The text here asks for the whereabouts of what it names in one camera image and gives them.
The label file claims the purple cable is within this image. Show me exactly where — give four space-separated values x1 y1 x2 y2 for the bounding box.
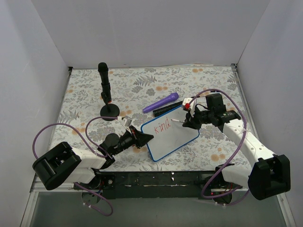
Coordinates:
32 115 125 217
190 89 250 206

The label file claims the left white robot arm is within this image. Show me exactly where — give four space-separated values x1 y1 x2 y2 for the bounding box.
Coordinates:
32 126 154 191

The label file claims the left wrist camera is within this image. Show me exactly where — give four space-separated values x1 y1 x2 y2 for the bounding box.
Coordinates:
117 116 133 128

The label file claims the blue framed whiteboard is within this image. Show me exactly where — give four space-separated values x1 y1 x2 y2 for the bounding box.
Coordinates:
141 106 200 162

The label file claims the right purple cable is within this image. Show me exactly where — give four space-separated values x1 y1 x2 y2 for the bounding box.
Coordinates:
190 89 250 206

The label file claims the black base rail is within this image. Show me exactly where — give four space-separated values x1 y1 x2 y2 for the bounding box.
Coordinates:
73 170 234 206

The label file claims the floral table mat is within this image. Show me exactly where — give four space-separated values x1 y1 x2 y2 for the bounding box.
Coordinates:
50 66 256 172

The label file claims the black microphone on stand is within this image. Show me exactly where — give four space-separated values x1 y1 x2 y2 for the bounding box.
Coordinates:
98 62 120 121

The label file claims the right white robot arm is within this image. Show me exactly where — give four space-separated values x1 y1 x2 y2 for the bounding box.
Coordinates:
182 91 291 201

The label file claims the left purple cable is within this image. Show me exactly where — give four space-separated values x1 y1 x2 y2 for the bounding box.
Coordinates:
32 115 125 217

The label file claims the black glitter microphone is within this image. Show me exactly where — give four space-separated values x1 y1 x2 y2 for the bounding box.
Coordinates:
152 101 182 117

